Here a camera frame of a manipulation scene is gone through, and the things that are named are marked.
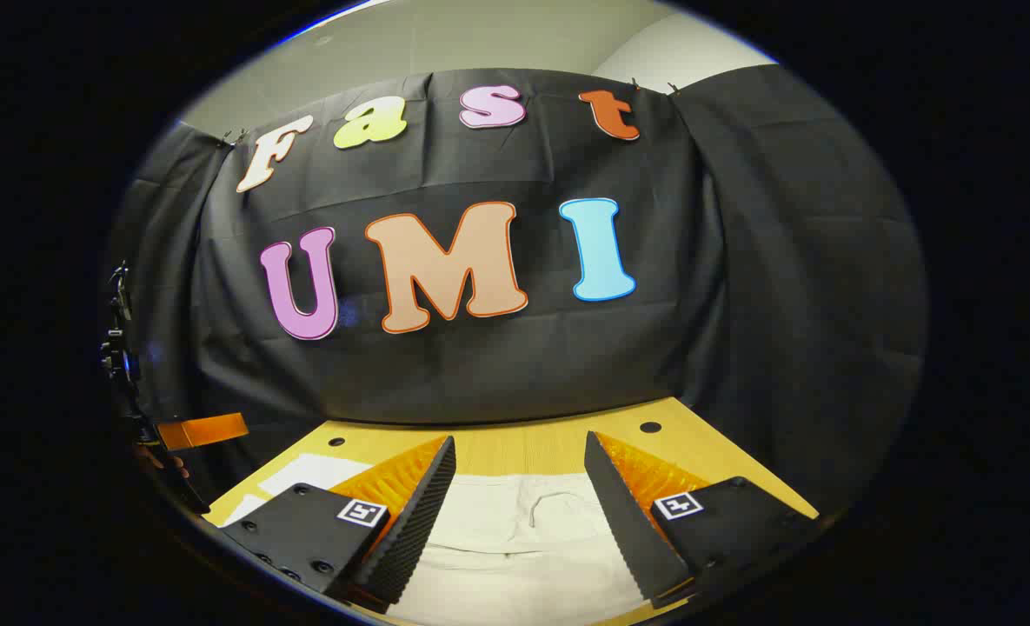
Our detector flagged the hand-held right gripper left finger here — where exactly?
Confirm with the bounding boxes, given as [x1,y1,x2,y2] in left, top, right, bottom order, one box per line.
[219,435,457,609]

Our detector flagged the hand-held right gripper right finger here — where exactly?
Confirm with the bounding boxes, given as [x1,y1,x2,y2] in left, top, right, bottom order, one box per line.
[584,430,828,609]

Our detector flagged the white jeans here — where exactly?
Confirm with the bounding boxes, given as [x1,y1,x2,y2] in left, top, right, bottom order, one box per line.
[219,452,655,626]

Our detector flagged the black backdrop cloth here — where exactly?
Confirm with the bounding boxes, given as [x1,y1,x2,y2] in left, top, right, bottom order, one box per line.
[106,65,928,523]

